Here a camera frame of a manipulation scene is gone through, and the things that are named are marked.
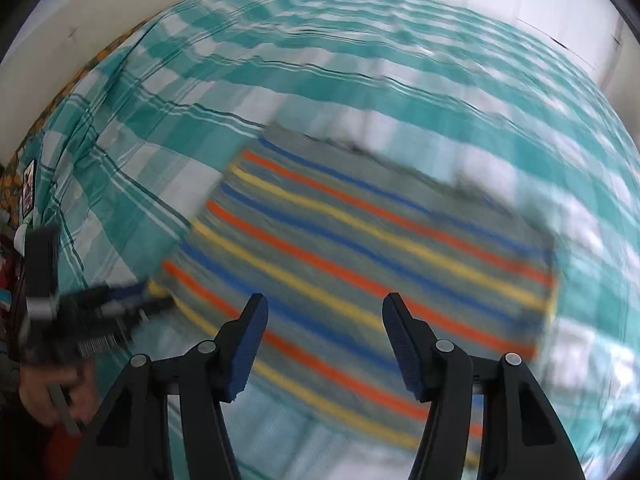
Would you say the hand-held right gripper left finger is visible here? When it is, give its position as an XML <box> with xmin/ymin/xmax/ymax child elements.
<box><xmin>70</xmin><ymin>293</ymin><xmax>270</xmax><ymax>480</ymax></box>

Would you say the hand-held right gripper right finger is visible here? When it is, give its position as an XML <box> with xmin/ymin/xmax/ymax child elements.
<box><xmin>382</xmin><ymin>292</ymin><xmax>587</xmax><ymax>480</ymax></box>

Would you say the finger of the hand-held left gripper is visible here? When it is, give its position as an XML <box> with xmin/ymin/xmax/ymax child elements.
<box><xmin>82</xmin><ymin>281</ymin><xmax>152</xmax><ymax>312</ymax></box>
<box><xmin>117</xmin><ymin>296</ymin><xmax>177</xmax><ymax>332</ymax></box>

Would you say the multicolour striped shirt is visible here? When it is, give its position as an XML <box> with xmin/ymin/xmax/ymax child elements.
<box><xmin>147</xmin><ymin>124</ymin><xmax>559</xmax><ymax>472</ymax></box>

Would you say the person's left hand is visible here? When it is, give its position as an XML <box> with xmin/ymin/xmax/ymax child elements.
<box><xmin>19</xmin><ymin>359</ymin><xmax>99</xmax><ymax>435</ymax></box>

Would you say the white mattress label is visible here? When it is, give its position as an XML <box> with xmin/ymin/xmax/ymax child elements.
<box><xmin>20</xmin><ymin>158</ymin><xmax>40</xmax><ymax>222</ymax></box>

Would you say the teal checkered bedsheet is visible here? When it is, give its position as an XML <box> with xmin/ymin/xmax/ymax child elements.
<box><xmin>17</xmin><ymin>0</ymin><xmax>632</xmax><ymax>480</ymax></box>

